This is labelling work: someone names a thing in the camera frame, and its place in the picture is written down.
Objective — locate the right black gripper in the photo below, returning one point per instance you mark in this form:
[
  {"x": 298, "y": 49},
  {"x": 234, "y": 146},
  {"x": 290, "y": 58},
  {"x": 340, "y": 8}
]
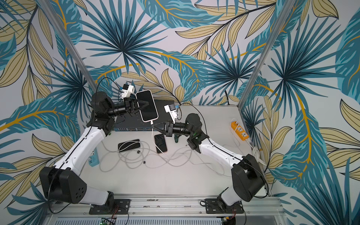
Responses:
[{"x": 169, "y": 129}]

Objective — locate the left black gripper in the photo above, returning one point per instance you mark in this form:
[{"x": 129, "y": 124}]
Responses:
[{"x": 129, "y": 105}]

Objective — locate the white-edged black phone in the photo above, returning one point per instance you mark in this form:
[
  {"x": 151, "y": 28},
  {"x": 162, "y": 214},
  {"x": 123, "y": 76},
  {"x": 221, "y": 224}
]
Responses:
[{"x": 153, "y": 113}]

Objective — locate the pink-edged black phone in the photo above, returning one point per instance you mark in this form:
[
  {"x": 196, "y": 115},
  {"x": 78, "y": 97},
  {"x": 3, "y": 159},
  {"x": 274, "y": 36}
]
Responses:
[{"x": 160, "y": 143}]

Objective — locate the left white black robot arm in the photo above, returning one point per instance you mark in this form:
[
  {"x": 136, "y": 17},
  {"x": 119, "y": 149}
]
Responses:
[{"x": 62, "y": 181}]

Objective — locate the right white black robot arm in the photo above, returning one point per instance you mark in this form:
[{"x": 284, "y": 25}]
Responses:
[{"x": 247, "y": 178}]

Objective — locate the light blue power strip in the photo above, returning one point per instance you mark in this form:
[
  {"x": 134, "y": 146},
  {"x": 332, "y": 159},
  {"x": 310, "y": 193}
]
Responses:
[{"x": 93, "y": 159}]

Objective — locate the orange power strip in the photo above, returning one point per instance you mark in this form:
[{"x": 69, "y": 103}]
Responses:
[{"x": 239, "y": 131}]

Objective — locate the green handled screwdriver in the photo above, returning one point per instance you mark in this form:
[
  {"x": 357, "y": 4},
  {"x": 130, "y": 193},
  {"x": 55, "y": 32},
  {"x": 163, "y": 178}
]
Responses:
[{"x": 176, "y": 138}]

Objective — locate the grey network switch box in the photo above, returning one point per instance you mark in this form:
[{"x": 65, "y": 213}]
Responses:
[{"x": 135, "y": 123}]

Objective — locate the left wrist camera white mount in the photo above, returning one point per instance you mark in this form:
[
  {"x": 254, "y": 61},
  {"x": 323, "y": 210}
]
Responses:
[{"x": 127, "y": 90}]

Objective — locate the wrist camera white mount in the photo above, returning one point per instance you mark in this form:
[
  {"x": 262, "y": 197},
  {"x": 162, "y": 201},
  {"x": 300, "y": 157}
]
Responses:
[
  {"x": 172, "y": 110},
  {"x": 127, "y": 90}
]

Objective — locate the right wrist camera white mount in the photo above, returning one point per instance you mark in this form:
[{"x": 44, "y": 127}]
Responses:
[{"x": 172, "y": 110}]

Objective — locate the aluminium front rail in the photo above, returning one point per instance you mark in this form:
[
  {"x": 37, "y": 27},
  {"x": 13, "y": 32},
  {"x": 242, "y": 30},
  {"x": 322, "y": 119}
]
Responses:
[{"x": 173, "y": 210}]

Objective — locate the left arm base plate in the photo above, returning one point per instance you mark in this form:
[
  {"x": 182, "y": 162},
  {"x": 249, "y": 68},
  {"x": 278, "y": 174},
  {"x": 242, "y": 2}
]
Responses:
[{"x": 114, "y": 207}]

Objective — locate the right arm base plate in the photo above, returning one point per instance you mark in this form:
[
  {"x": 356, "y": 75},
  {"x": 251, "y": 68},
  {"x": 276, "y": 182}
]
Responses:
[{"x": 219, "y": 206}]

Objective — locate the left aluminium corner post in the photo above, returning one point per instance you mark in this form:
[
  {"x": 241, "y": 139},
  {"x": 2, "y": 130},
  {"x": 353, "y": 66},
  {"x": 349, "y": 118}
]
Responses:
[{"x": 76, "y": 86}]

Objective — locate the aluminium corner post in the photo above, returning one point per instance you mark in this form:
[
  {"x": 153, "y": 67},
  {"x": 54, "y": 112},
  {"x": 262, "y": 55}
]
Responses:
[
  {"x": 76, "y": 86},
  {"x": 284, "y": 13}
]

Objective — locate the right aluminium corner post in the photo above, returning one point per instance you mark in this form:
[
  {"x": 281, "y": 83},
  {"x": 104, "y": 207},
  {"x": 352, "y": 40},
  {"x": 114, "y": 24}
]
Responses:
[{"x": 284, "y": 13}]

